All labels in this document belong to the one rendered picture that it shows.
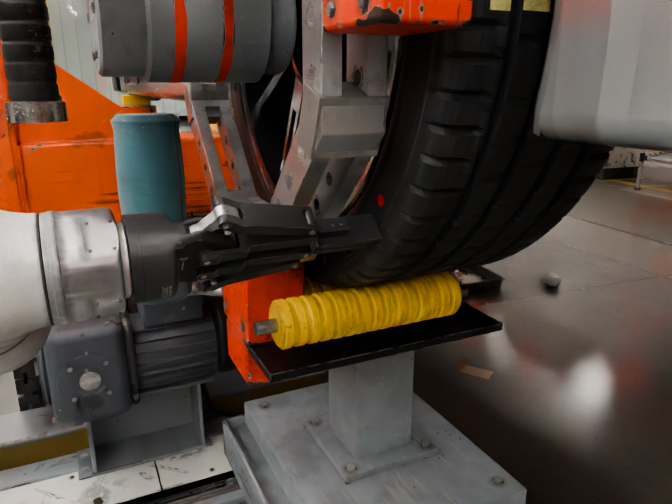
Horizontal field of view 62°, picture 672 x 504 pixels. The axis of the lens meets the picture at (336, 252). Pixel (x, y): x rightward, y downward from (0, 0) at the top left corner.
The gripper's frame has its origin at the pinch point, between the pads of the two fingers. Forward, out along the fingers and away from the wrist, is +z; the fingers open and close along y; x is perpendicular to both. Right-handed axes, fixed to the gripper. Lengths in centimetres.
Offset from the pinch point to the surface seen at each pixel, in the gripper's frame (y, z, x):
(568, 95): 24.4, 5.2, -5.6
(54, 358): -50, -29, 12
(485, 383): -86, 72, -4
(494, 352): -96, 87, 6
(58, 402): -56, -29, 6
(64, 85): -37, -22, 57
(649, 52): 29.6, 5.2, -7.6
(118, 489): -72, -22, -7
